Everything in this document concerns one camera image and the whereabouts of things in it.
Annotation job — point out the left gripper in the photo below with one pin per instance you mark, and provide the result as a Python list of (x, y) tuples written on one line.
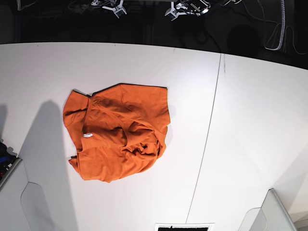
[(187, 7)]

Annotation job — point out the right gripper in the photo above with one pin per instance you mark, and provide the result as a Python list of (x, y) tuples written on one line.
[(116, 6)]

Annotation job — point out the orange t-shirt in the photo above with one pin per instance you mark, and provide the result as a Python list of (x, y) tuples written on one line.
[(117, 132)]

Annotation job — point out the blue black clutter bin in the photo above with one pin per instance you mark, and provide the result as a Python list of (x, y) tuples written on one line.
[(7, 160)]

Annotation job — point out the grey panel bottom left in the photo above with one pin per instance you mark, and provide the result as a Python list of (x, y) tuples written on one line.
[(24, 205)]

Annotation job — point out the grey panel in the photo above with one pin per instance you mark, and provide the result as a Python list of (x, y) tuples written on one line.
[(24, 205), (271, 216)]

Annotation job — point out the black white marker card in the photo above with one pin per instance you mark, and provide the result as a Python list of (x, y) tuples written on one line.
[(184, 227)]

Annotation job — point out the grey panel bottom right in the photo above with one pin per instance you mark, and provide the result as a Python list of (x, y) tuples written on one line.
[(271, 216)]

